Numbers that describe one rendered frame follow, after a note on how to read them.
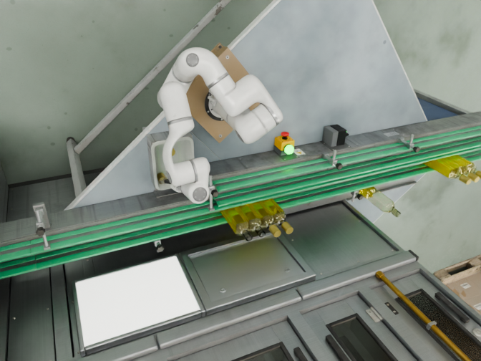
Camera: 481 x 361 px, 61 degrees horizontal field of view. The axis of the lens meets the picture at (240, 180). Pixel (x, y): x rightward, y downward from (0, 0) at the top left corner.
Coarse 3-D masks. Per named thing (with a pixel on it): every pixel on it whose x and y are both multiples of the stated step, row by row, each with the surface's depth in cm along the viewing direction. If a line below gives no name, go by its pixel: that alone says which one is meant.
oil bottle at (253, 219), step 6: (246, 204) 180; (240, 210) 176; (246, 210) 176; (252, 210) 176; (246, 216) 172; (252, 216) 172; (258, 216) 172; (252, 222) 169; (258, 222) 170; (252, 228) 170
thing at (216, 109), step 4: (208, 96) 158; (212, 96) 160; (212, 100) 158; (216, 100) 158; (208, 104) 162; (212, 104) 162; (216, 104) 158; (212, 108) 163; (216, 108) 159; (220, 108) 155; (212, 112) 163; (216, 112) 164; (220, 112) 155; (224, 112) 152; (216, 116) 165; (220, 116) 158; (224, 116) 152
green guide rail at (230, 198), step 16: (448, 144) 228; (464, 144) 229; (480, 144) 228; (384, 160) 210; (400, 160) 210; (416, 160) 212; (304, 176) 194; (320, 176) 195; (336, 176) 195; (240, 192) 181; (256, 192) 182; (272, 192) 182
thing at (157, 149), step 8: (152, 144) 161; (160, 144) 170; (176, 144) 172; (184, 144) 174; (192, 144) 167; (152, 152) 162; (160, 152) 171; (176, 152) 174; (184, 152) 176; (192, 152) 169; (152, 160) 164; (160, 160) 173; (176, 160) 176; (184, 160) 178; (160, 168) 175; (160, 184) 174; (168, 184) 174
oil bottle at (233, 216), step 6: (222, 210) 181; (228, 210) 176; (234, 210) 176; (228, 216) 174; (234, 216) 172; (240, 216) 172; (228, 222) 176; (234, 222) 169; (240, 222) 169; (246, 222) 169; (234, 228) 170; (240, 228) 167; (246, 228) 168; (240, 234) 168
